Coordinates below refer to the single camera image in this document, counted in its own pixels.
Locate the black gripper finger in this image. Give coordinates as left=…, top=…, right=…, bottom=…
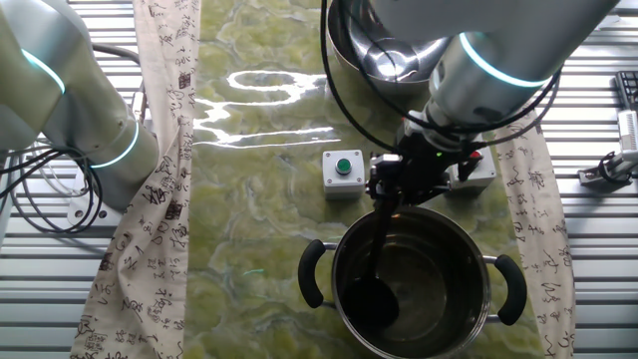
left=367, top=165, right=402, bottom=203
left=398, top=184, right=450, bottom=208

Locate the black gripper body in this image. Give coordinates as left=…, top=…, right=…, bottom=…
left=398, top=133, right=468, bottom=195

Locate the black ladle with red tip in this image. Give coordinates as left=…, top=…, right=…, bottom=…
left=343, top=115, right=408, bottom=333

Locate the stainless steel bowl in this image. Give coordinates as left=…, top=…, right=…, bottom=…
left=326, top=0, right=453, bottom=94

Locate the green push button box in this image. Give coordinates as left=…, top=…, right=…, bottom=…
left=321, top=149, right=366, bottom=201

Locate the red push button box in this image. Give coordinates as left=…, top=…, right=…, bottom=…
left=446, top=147, right=498, bottom=196

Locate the green marble pattern mat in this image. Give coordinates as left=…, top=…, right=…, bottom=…
left=181, top=0, right=549, bottom=359

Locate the beige calligraphy cloth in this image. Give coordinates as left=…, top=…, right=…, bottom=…
left=69, top=0, right=203, bottom=359
left=492, top=112, right=577, bottom=359

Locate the black keyboard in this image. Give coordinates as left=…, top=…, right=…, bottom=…
left=615, top=70, right=638, bottom=112

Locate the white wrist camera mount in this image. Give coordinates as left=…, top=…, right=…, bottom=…
left=369, top=152, right=400, bottom=167

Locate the steel pot with black handles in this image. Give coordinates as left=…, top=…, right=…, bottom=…
left=297, top=204, right=528, bottom=359

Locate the black camera cable loop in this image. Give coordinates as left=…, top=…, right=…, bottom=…
left=596, top=151, right=634, bottom=184

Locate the aluminium frame beam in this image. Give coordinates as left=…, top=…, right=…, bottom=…
left=617, top=110, right=638, bottom=152

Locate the black base cable bundle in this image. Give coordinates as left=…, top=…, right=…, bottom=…
left=0, top=142, right=104, bottom=236

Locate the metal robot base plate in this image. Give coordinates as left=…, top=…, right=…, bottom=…
left=66, top=196, right=126, bottom=228

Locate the thick grey cable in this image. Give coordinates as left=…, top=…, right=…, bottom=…
left=92, top=43, right=144, bottom=66

